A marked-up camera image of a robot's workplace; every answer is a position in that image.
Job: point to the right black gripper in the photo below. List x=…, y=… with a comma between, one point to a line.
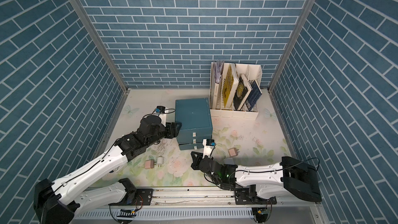
x=197, y=162

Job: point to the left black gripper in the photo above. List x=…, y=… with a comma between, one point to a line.
x=175, y=132

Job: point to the white plug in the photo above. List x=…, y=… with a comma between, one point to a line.
x=160, y=161

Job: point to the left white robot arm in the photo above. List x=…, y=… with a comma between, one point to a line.
x=59, y=201

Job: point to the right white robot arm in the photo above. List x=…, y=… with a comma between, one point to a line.
x=259, y=184

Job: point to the white file organizer rack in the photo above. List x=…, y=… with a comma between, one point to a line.
x=252, y=72

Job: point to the yellow book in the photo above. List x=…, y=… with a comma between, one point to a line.
x=229, y=87

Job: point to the white papers bundle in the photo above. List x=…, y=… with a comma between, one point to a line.
x=218, y=70

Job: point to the black book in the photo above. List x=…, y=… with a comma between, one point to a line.
x=242, y=92

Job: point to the blue book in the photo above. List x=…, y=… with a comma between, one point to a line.
x=253, y=97

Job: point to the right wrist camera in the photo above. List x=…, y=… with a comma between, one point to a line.
x=209, y=146

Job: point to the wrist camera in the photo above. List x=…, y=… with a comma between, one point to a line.
x=209, y=146
x=162, y=112

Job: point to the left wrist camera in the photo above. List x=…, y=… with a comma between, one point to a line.
x=162, y=112

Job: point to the metal rail base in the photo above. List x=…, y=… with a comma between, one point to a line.
x=207, y=205

